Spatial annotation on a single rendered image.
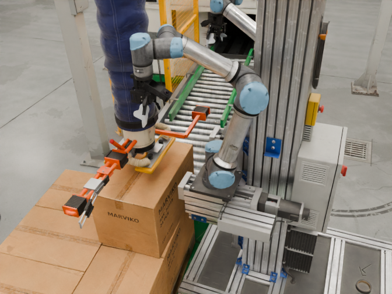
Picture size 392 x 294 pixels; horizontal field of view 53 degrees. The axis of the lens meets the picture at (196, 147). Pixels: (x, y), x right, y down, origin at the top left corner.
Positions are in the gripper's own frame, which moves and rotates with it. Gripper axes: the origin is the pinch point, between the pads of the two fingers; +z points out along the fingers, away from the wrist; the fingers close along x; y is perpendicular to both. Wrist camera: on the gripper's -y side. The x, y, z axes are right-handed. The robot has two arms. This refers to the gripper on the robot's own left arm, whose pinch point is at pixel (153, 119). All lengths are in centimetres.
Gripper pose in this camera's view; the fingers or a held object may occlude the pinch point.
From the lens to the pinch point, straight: 163.8
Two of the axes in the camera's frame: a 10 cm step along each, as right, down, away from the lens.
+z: 0.3, 8.1, 5.8
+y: -9.3, -1.9, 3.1
